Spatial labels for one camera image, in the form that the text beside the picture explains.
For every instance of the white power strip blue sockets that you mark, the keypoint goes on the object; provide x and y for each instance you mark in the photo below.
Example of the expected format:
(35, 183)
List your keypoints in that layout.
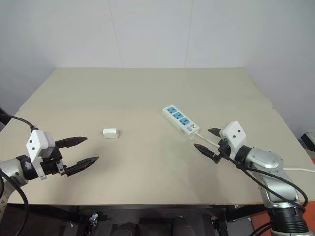
(180, 119)

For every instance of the grey black box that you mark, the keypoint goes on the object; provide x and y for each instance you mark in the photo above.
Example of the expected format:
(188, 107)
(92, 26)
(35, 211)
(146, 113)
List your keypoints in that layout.
(307, 142)

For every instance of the black object at wall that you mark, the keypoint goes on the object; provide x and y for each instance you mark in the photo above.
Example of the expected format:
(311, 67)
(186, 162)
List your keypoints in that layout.
(3, 120)

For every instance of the black table frame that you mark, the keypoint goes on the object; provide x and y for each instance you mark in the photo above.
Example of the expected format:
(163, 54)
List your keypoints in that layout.
(152, 210)

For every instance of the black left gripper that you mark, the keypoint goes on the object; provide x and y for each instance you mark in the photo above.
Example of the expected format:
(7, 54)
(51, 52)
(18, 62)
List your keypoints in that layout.
(53, 167)

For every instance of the white plug adapter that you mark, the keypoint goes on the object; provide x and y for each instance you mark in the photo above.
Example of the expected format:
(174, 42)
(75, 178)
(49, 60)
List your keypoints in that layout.
(110, 133)

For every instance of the metal clamp under table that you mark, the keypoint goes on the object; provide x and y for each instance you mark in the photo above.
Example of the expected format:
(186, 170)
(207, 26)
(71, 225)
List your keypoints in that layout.
(94, 218)
(214, 220)

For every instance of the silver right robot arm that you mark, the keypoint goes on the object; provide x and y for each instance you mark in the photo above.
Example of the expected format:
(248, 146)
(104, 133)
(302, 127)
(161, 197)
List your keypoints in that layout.
(268, 162)

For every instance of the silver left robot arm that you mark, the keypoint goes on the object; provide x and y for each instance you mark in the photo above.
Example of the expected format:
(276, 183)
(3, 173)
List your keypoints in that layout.
(11, 169)

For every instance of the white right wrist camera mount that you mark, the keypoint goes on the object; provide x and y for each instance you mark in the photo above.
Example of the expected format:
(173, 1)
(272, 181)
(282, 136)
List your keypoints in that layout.
(235, 135)

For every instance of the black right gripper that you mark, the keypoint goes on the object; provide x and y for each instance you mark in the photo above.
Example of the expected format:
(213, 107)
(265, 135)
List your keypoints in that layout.
(223, 147)

